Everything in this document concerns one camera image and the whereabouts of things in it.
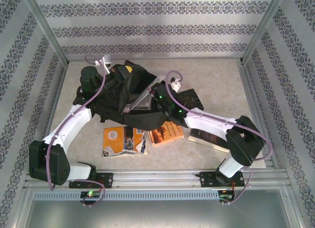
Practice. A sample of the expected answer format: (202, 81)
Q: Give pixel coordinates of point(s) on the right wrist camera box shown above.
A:
(176, 84)

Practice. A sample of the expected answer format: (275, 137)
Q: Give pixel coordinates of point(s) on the thick black book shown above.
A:
(209, 139)

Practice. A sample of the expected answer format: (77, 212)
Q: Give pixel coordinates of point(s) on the aluminium frame post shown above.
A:
(44, 26)
(265, 26)

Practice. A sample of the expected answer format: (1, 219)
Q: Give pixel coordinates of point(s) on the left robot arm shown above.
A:
(73, 124)

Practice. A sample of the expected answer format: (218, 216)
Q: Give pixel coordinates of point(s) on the grey metal panel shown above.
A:
(157, 213)

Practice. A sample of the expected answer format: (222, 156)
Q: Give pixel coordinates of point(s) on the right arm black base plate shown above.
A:
(206, 180)

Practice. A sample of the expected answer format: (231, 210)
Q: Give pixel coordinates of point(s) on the aluminium side rail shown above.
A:
(56, 100)
(256, 109)

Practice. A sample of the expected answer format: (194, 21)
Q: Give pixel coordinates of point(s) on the black backpack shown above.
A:
(137, 119)

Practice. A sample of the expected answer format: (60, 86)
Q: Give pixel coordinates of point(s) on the orange geography magazine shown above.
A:
(115, 139)

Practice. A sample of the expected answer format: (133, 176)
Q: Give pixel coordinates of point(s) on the thin black book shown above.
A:
(192, 100)

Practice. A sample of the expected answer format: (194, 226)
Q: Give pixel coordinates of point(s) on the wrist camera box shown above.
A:
(176, 84)
(105, 60)

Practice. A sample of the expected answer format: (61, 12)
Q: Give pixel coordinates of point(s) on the aluminium mounting rail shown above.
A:
(152, 178)

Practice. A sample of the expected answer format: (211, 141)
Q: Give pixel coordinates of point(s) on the small orange book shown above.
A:
(167, 137)

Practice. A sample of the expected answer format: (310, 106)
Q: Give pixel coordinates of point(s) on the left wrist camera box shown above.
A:
(105, 60)

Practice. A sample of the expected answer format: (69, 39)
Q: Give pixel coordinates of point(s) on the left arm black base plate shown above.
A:
(107, 180)

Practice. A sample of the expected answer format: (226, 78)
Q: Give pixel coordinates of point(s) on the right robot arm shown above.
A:
(209, 119)

